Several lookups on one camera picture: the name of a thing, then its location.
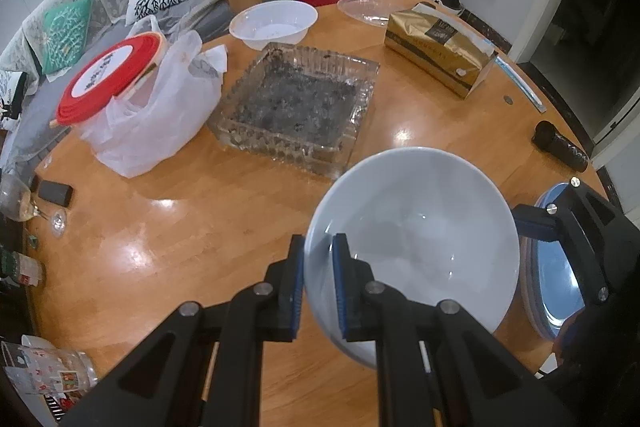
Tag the red lidded container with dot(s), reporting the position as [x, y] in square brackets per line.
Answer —
[107, 74]

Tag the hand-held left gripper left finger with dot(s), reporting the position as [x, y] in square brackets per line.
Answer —
[298, 279]

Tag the black phone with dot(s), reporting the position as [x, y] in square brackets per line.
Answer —
[55, 193]

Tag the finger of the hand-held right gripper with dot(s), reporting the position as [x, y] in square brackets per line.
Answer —
[537, 221]
[590, 267]

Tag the dark cylindrical case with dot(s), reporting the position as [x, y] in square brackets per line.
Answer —
[560, 146]

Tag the square glass ashtray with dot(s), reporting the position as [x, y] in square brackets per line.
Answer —
[295, 107]

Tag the tall printed drinking glass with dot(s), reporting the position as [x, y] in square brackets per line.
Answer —
[45, 369]

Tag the white plastic bag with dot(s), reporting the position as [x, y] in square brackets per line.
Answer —
[160, 122]

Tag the gold tissue box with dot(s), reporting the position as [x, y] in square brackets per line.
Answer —
[440, 47]

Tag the clear plastic plate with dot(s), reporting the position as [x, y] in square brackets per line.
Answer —
[370, 9]

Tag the green leaf pillow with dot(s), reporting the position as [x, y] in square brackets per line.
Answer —
[65, 34]

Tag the wine glass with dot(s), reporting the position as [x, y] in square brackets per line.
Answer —
[15, 202]

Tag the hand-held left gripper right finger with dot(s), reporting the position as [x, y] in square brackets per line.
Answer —
[341, 287]

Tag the blue plate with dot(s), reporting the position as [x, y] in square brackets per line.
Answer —
[555, 277]

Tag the brown spice jar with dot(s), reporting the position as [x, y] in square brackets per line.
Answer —
[22, 269]

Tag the black and white pillow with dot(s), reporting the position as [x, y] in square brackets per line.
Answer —
[11, 99]

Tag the black and white helmet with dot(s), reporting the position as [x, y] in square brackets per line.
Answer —
[447, 1]

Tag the white plastic bowl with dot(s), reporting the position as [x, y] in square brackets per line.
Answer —
[272, 24]

